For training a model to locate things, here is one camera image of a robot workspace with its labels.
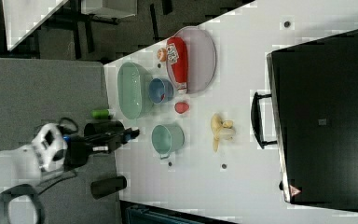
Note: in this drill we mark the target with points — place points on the orange plush half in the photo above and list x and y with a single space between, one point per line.
162 55

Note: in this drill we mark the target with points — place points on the green bottle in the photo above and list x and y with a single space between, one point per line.
101 114

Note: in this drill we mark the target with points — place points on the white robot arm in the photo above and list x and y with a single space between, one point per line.
54 151

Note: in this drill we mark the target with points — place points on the grey round plate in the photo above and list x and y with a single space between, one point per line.
201 59

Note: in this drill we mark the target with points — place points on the blue bowl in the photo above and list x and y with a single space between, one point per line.
159 86

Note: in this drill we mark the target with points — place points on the green mug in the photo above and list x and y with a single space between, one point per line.
166 139

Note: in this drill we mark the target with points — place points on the silver toaster oven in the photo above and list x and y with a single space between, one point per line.
314 95

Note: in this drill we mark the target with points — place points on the black cylinder lower edge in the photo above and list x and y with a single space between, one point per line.
105 187

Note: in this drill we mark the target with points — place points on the green perforated colander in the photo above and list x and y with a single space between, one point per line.
133 90

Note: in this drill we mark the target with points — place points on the black cylinder table edge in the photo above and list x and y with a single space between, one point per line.
103 126

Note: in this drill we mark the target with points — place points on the yellow plush peeled banana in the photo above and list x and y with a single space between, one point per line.
221 129

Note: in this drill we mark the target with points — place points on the red plush strawberry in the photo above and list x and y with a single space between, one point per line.
181 107

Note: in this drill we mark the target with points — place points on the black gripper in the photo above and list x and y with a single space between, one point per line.
80 148

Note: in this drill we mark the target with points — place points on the red plush ketchup bottle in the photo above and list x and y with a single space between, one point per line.
178 61

